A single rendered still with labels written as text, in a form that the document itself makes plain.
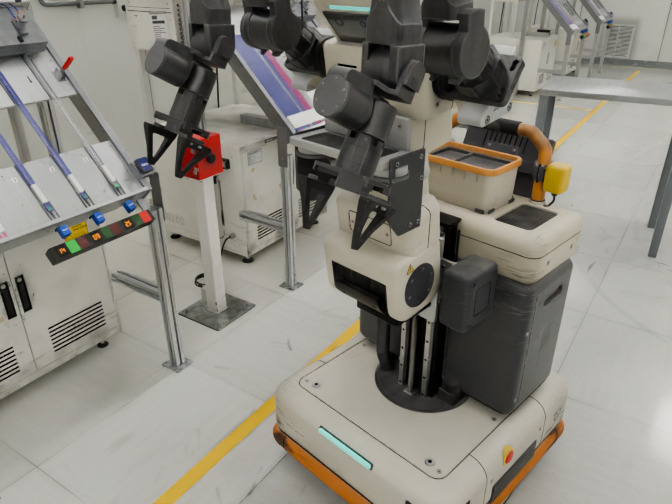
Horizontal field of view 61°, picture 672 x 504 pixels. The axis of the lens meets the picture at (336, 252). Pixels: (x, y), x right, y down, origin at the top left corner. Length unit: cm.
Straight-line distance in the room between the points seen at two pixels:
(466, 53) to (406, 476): 97
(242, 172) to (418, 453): 163
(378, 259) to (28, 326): 135
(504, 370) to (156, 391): 123
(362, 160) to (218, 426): 135
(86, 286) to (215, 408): 65
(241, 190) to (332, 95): 198
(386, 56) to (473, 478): 102
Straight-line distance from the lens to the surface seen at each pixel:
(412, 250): 119
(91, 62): 413
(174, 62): 108
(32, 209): 175
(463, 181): 142
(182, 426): 201
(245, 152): 267
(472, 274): 127
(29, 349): 221
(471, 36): 89
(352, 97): 75
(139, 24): 296
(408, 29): 81
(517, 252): 135
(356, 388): 165
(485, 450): 153
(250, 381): 214
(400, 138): 108
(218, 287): 247
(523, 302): 139
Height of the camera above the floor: 135
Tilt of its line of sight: 27 degrees down
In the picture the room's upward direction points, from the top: straight up
